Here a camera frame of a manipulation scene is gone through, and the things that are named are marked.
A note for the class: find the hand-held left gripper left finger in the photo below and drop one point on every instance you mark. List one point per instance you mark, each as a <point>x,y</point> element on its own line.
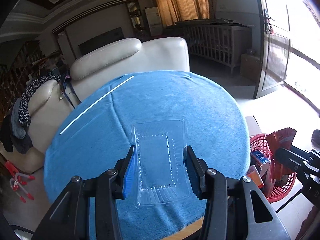
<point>128,177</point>

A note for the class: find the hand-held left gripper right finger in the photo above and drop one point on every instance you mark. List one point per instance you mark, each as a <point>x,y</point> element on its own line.
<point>193,180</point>

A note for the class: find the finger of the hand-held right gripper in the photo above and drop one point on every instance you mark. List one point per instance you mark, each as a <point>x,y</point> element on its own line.
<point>311,185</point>
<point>290,158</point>

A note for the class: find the red wrapper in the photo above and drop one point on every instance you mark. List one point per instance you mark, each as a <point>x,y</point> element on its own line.
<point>280,140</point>

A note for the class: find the blue printed box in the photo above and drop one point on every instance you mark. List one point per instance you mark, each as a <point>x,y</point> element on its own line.
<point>260,158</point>

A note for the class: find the clear plastic tray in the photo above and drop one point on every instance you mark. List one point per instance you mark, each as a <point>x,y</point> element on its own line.
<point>155,160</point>

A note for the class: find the red plastic basket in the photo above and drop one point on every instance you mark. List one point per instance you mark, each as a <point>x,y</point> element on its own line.
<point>257,142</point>

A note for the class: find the orange and red box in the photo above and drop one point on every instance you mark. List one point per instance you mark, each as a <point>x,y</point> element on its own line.
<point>255,177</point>

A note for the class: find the round wooden table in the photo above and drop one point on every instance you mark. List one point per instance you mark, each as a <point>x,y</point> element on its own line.
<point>192,226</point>

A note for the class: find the cardboard box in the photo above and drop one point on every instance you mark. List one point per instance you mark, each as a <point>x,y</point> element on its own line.
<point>250,66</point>

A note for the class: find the brown door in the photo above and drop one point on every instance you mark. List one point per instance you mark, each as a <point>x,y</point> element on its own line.
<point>275,55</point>

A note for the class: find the red and white toy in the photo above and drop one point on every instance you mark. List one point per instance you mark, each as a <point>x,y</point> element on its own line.
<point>17,182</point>

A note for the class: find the dark clothing pile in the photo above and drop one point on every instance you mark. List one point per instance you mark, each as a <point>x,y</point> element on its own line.
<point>20,142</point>

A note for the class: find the cream leather sofa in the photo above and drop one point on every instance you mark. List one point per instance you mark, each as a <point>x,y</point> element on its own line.
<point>112,52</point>

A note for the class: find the black and white patterned cloth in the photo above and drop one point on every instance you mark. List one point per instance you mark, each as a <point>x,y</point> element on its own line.
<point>32,90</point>

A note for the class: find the wooden crib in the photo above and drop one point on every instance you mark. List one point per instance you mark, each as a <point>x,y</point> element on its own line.
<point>212,45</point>

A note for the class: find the wooden bookshelf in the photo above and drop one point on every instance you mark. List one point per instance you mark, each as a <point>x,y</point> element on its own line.
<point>17,67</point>

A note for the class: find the white refrigerator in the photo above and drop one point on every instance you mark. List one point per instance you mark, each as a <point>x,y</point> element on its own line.
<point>153,21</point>

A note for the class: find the glass display cabinet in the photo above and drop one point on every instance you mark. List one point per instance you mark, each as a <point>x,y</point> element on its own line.
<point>135,15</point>

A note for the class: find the orange curtain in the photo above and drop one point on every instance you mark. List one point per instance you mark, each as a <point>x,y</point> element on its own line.
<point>185,2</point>

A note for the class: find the dark wall television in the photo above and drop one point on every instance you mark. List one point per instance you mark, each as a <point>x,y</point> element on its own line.
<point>100,42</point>

